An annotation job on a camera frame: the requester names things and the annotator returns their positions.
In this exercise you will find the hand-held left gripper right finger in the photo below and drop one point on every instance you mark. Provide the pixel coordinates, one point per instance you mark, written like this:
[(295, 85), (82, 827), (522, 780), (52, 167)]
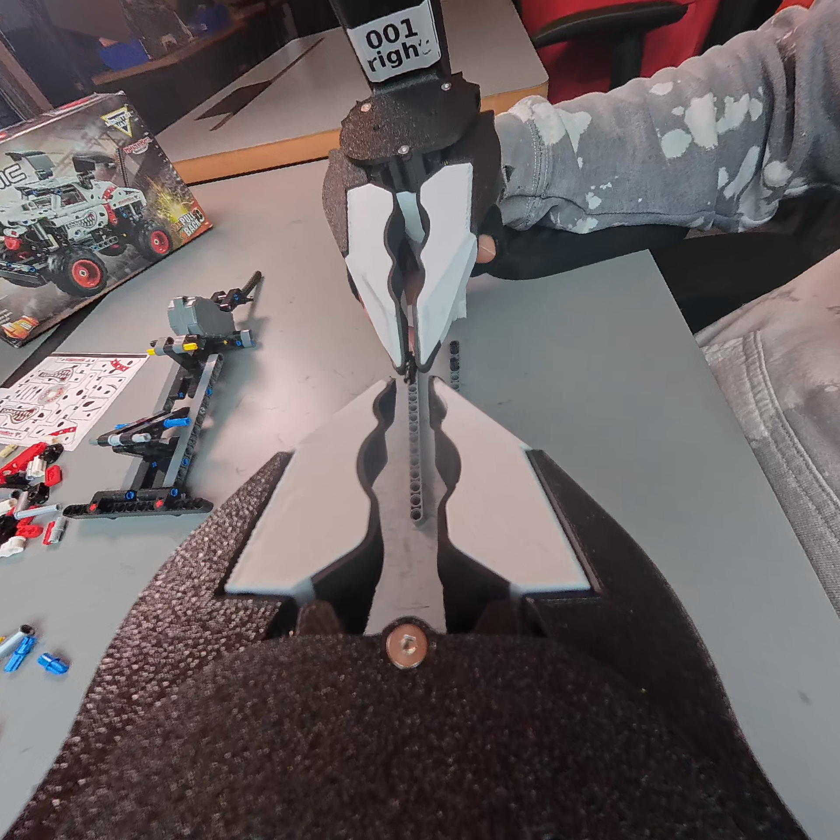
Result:
[(512, 525)]

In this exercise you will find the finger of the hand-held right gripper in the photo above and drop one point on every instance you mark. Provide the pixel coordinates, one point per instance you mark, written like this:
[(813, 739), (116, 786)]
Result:
[(449, 262), (371, 262)]

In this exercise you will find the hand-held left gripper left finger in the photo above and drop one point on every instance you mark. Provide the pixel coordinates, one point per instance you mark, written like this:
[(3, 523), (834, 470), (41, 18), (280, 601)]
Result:
[(308, 525)]

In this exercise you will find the long grey beam with pins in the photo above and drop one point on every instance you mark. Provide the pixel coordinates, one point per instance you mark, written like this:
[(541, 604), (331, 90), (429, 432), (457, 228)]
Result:
[(454, 367)]

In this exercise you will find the long grey perforated beam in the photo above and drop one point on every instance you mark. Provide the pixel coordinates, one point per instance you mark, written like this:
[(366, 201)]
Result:
[(415, 459)]

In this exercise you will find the person's right forearm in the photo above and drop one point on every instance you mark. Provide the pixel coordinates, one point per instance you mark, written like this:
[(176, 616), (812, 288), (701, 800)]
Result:
[(656, 144)]

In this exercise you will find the person's right hand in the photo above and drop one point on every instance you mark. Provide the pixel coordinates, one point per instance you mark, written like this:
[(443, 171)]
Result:
[(558, 253)]

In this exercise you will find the wood-edged grey table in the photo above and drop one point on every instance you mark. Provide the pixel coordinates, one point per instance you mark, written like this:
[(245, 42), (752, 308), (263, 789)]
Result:
[(295, 98)]

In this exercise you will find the toy truck chassis assembly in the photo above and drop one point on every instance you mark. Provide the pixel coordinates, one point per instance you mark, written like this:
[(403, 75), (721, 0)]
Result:
[(197, 315)]

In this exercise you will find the white sticker sheet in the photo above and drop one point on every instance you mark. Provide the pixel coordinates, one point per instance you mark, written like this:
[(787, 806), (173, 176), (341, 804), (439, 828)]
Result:
[(79, 400)]

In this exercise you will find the pile of toy brick pieces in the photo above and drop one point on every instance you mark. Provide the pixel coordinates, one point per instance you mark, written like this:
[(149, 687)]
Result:
[(26, 469)]

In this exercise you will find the blue connector pin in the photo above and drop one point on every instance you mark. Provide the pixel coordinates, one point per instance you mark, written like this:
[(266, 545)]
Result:
[(19, 655), (52, 663)]

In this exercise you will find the person's grey hoodie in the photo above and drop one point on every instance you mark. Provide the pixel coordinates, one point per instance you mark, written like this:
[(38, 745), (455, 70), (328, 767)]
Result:
[(774, 394)]

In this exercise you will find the toy truck set box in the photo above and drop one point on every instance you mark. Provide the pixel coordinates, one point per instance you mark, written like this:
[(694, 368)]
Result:
[(79, 197)]

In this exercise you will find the grey black tube piece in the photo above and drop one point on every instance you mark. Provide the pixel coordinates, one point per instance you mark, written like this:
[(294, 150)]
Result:
[(13, 644)]

